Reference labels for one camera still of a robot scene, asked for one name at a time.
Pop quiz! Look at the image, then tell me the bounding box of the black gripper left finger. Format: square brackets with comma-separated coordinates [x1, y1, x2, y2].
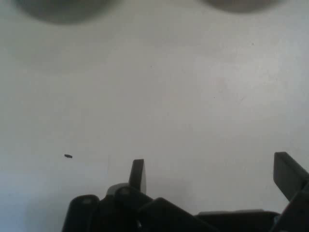
[62, 159, 219, 232]

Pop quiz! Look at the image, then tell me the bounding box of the blurred grey round bowl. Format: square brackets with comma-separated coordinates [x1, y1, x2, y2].
[14, 0, 118, 25]

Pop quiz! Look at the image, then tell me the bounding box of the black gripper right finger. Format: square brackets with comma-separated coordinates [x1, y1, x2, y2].
[273, 151, 309, 232]

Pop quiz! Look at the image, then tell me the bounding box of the blurred brown round bowl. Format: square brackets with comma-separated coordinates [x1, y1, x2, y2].
[200, 0, 289, 13]

